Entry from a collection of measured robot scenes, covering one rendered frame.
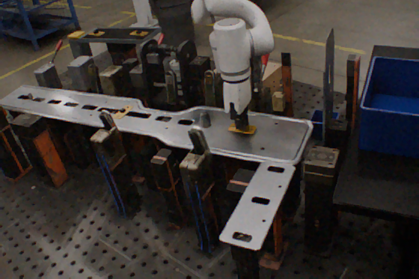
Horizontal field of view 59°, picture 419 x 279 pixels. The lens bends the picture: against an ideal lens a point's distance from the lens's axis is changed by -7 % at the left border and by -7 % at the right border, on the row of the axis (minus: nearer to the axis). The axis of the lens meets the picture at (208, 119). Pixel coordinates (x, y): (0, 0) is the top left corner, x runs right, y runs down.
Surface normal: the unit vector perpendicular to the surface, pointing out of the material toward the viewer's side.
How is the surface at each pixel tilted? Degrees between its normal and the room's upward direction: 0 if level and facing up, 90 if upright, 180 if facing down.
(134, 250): 0
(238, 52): 90
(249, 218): 0
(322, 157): 0
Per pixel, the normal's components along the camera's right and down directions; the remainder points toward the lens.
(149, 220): -0.15, -0.83
